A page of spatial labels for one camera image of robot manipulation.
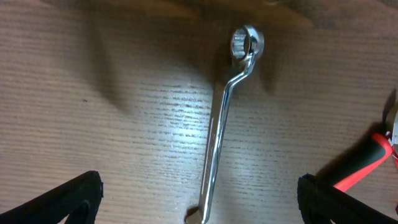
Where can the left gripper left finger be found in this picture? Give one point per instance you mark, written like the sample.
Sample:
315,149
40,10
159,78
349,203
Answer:
75,201

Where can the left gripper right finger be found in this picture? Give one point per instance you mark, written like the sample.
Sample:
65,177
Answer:
321,203

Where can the orange handled cutting pliers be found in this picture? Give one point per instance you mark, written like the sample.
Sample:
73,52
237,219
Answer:
356,165

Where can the silver offset ring wrench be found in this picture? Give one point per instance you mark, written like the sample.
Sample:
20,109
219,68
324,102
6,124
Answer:
246,47

